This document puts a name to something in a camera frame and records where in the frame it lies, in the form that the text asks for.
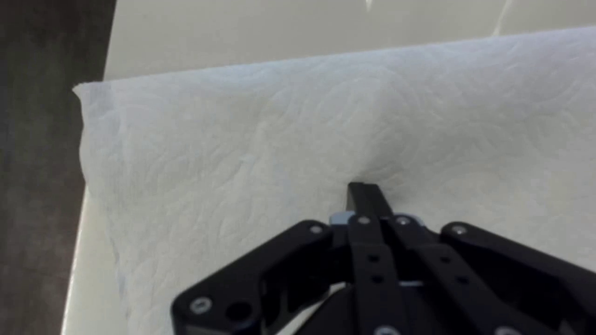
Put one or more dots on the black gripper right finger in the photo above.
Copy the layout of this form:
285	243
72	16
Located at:
495	284

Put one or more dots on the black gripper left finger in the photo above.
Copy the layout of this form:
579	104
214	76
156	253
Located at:
344	271

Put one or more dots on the white paper serviette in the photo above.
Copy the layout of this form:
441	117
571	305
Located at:
190	169

